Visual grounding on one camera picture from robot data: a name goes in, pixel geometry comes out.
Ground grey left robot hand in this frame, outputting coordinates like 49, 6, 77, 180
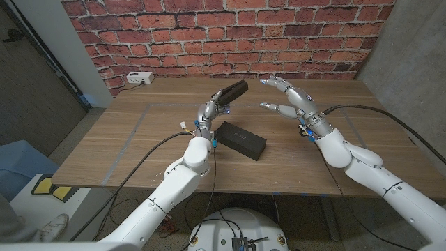
193, 89, 231, 140

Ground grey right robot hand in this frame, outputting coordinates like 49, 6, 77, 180
259, 75, 334, 139

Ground black stapler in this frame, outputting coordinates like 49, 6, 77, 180
212, 79, 249, 107

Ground black rectangular box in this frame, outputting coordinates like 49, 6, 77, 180
214, 121, 268, 162

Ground white power strip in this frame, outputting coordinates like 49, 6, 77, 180
125, 71, 155, 85

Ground red brick printed backdrop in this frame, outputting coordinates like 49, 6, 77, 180
61, 0, 398, 97

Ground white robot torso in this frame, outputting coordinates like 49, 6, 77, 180
187, 208, 289, 251

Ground metal table leg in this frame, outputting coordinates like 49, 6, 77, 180
318, 197, 341, 242

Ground grey torso electronics module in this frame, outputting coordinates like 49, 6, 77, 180
231, 236, 259, 251

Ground dark grey door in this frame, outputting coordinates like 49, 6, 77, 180
0, 6, 88, 158

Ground white floor board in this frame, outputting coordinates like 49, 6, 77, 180
10, 173, 116, 241

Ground white sneaker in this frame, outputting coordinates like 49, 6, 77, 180
40, 213, 70, 242

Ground blue upholstered seat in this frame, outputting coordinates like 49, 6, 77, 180
0, 139, 60, 201

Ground person's grey trouser leg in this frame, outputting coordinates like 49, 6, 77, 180
0, 193, 40, 243

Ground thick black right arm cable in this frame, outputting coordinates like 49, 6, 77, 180
322, 104, 446, 165

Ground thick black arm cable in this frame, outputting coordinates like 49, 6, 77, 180
322, 104, 446, 165
69, 131, 194, 242

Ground black power strip cord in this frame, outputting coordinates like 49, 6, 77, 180
120, 82, 144, 92

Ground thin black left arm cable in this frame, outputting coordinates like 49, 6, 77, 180
179, 148, 217, 251

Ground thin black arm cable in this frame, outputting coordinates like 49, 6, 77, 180
315, 141, 417, 251
179, 148, 217, 251

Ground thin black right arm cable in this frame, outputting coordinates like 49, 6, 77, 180
315, 141, 417, 251

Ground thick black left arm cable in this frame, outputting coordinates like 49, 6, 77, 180
69, 131, 194, 242

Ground black floor cable loop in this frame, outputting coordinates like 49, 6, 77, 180
183, 192, 245, 240

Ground orange wire bundle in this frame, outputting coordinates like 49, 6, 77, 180
160, 220, 177, 236

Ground black door handle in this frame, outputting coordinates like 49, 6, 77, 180
1, 28, 24, 43

